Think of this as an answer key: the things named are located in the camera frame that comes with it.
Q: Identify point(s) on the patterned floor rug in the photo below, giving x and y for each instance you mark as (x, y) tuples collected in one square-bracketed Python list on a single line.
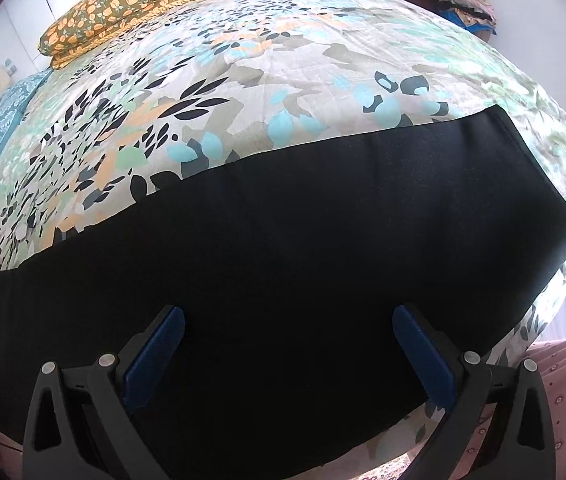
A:
[(388, 470)]

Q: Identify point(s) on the orange floral pillow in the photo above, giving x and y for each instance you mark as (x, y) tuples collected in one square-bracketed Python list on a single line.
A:
[(128, 5)]

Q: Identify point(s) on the black pants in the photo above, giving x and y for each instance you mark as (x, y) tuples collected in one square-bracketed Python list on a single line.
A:
[(283, 260)]

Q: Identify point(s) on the bed with floral bedspread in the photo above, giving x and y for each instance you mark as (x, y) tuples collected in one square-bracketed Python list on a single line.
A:
[(313, 50)]

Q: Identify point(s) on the stack of folded clothes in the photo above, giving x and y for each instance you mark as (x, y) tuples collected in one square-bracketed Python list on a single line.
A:
[(470, 12)]

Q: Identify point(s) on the white wardrobe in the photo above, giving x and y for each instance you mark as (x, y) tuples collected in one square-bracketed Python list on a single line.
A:
[(28, 5)]

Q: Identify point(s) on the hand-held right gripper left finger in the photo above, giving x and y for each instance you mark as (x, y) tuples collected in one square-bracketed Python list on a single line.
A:
[(150, 355)]

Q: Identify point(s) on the blue patterned pillow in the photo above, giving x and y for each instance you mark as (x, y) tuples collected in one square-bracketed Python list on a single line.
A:
[(10, 110)]

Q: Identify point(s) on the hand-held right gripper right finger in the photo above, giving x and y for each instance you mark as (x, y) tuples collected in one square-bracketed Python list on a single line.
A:
[(428, 360)]

